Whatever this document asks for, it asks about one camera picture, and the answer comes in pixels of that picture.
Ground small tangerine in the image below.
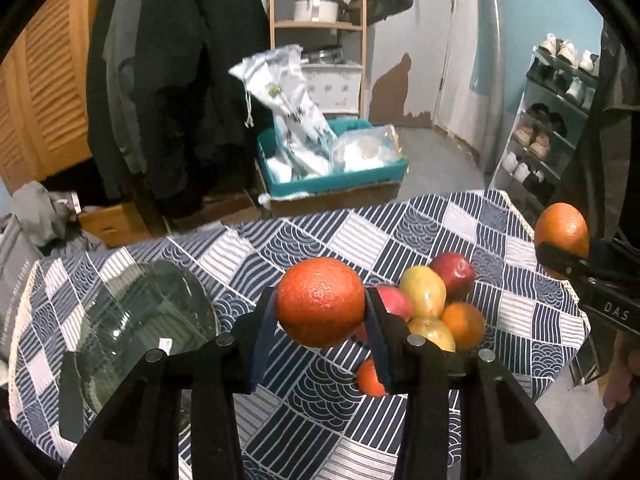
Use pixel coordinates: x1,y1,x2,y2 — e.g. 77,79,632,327
356,358,388,397

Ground metal shoe rack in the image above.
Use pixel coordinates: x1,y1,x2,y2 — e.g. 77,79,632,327
487,45,602,211

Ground person's right hand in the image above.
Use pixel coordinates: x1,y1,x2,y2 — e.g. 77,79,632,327
601,332,640,413

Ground white printed storage box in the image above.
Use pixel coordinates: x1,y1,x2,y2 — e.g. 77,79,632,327
301,62,364,114

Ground steel pot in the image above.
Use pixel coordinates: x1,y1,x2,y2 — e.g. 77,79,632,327
302,46,344,66

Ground grey jacket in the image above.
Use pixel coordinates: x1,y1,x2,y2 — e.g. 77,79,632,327
86,0,151,176

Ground yellow apple with red blush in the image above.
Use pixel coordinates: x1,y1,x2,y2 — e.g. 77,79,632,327
407,316,457,353

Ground dark olive hanging bag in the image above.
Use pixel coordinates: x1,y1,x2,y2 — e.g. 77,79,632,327
345,0,417,25

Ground dark cloth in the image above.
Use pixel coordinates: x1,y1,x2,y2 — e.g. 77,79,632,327
565,20,640,243

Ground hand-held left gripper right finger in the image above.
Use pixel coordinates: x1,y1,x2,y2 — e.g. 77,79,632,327
364,287,581,480

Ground clear plastic bag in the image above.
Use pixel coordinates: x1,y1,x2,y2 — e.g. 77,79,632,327
330,125,404,173

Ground cardboard box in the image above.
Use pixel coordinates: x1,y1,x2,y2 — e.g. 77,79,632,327
255,160,402,219

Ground wooden louvered wardrobe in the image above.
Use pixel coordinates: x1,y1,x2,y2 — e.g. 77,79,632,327
0,0,132,182

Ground rows of shoes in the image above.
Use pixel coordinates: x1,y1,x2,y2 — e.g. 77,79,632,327
501,33,601,198

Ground clear glass bowl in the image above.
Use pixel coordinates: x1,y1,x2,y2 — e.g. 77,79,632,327
60,260,221,441

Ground white drawstring bag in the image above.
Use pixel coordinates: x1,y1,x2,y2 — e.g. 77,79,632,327
228,45,339,179

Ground white pot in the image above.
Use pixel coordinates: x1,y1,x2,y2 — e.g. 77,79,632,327
293,0,342,24

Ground teal plastic bin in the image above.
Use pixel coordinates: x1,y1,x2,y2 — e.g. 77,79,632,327
257,119,410,197

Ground white door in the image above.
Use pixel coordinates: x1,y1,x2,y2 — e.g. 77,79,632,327
433,0,490,161

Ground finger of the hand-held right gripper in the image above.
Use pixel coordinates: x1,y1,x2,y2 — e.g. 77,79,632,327
535,241,593,281
589,237,632,262

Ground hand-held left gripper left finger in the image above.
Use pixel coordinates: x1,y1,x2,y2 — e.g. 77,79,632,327
59,287,281,480

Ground black hooded jacket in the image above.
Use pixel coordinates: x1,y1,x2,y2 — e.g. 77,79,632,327
127,0,271,217

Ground wooden drawer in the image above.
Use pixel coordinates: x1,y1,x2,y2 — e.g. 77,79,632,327
75,202,166,249

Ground blue white patterned tablecloth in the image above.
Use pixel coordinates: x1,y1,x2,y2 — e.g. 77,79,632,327
10,189,593,480

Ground reddish orange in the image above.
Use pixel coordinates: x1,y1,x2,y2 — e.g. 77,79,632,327
276,257,367,348

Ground grey clothes pile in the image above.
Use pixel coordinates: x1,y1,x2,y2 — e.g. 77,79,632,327
7,180,101,257

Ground wooden shelf rack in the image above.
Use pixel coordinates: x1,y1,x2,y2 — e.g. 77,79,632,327
267,0,371,117

